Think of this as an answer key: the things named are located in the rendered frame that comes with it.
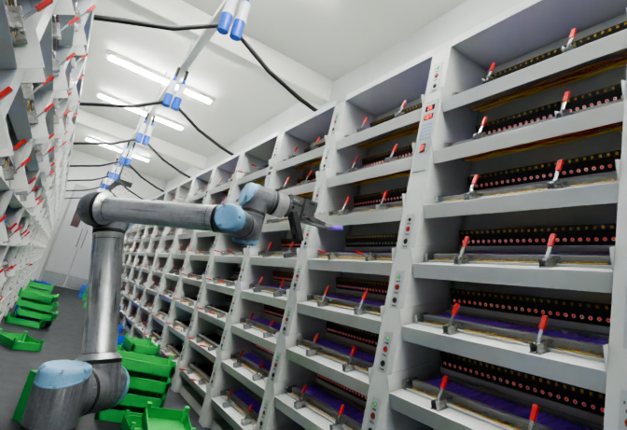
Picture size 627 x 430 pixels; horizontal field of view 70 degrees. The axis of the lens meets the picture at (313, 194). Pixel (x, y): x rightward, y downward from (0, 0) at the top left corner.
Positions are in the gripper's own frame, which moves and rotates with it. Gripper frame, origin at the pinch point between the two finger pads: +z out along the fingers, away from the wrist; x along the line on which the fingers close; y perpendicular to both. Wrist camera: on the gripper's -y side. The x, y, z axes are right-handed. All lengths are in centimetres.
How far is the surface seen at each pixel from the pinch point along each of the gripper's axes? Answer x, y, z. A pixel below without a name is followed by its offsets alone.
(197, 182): 313, 67, 11
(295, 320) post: 33, -38, 13
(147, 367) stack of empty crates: 97, -78, -29
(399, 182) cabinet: 3.1, 30.8, 32.2
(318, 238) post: 33.2, 0.8, 15.0
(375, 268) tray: -17.5, -12.1, 13.0
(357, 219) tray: 0.6, 7.4, 13.0
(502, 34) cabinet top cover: -54, 72, 19
